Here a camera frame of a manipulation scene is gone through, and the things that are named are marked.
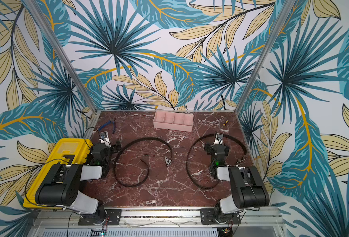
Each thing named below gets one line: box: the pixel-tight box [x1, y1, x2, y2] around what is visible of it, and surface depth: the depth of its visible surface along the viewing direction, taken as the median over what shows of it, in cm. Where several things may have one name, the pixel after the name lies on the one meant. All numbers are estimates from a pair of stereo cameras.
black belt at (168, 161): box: [113, 136, 174, 188], surface depth 92 cm
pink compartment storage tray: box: [152, 110, 194, 133], surface depth 116 cm
